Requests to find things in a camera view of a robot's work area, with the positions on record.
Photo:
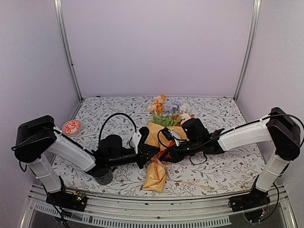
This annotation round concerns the red white patterned bowl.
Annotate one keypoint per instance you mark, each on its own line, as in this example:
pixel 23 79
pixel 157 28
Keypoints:
pixel 71 127

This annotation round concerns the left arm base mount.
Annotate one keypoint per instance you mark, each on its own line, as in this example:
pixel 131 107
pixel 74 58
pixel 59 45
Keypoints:
pixel 74 201

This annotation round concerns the orange wrapping paper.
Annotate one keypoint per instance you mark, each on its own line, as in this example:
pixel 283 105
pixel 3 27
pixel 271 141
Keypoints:
pixel 167 155

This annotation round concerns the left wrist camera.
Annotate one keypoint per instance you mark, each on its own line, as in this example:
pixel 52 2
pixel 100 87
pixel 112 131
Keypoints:
pixel 126 140

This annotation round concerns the front aluminium rail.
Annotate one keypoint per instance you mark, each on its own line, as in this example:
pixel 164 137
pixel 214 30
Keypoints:
pixel 105 210

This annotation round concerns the blue fake flower stem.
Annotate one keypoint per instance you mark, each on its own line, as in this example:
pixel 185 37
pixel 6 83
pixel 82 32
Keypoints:
pixel 175 110

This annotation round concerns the left metal frame post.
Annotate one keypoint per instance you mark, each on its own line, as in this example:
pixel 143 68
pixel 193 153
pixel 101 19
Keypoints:
pixel 66 48

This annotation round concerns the right metal frame post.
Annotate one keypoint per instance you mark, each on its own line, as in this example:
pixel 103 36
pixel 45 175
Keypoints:
pixel 249 47

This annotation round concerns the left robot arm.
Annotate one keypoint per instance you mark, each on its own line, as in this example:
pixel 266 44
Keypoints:
pixel 41 135

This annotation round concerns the cream rose fake stem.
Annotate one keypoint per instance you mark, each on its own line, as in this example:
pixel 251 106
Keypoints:
pixel 152 109

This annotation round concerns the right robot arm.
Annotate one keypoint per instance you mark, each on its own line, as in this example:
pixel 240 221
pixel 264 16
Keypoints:
pixel 278 135

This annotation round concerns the green leafy fake stem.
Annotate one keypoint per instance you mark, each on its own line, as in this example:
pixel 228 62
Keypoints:
pixel 166 121

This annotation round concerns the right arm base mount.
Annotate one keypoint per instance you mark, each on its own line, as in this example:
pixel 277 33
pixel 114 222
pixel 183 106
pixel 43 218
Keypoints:
pixel 253 199

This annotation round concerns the black mug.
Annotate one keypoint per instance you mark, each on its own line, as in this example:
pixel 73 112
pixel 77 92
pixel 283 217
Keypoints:
pixel 104 179

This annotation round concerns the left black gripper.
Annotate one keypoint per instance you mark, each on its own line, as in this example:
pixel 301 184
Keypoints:
pixel 144 156

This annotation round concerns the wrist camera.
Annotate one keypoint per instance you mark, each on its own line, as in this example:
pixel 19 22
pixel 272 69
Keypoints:
pixel 126 140
pixel 194 130

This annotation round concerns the yellow wrapping paper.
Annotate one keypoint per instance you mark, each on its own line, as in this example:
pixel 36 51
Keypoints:
pixel 156 174

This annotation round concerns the floral patterned tablecloth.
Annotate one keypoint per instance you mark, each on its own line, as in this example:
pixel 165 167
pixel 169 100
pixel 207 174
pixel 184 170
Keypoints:
pixel 199 175

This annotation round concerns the metal frame post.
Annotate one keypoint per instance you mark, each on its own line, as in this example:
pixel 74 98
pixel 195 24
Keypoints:
pixel 249 47
pixel 66 48

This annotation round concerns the orange fake flower stem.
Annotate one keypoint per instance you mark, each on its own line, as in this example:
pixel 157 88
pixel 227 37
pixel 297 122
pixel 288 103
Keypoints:
pixel 159 103

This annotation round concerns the pink rose fake stem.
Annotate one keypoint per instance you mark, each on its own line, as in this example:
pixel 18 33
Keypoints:
pixel 185 112

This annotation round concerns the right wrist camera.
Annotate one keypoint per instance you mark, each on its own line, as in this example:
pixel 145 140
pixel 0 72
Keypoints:
pixel 194 130

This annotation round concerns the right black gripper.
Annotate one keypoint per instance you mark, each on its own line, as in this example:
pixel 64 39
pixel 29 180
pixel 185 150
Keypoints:
pixel 175 156

